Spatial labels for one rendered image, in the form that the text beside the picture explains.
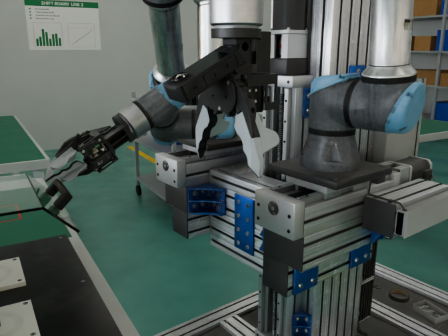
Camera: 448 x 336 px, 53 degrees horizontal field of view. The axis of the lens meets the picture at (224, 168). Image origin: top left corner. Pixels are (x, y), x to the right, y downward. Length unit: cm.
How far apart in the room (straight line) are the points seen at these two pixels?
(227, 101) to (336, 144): 52
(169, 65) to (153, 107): 37
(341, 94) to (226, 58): 51
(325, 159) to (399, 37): 31
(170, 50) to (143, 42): 528
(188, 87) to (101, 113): 592
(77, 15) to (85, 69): 69
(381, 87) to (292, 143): 40
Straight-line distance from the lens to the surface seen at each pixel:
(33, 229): 161
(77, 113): 642
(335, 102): 108
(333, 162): 111
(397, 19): 102
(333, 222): 113
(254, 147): 60
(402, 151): 162
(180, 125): 112
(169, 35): 131
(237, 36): 62
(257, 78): 64
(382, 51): 102
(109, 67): 647
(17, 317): 108
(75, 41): 637
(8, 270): 128
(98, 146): 100
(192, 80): 59
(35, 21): 630
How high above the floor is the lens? 133
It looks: 15 degrees down
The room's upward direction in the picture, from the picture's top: straight up
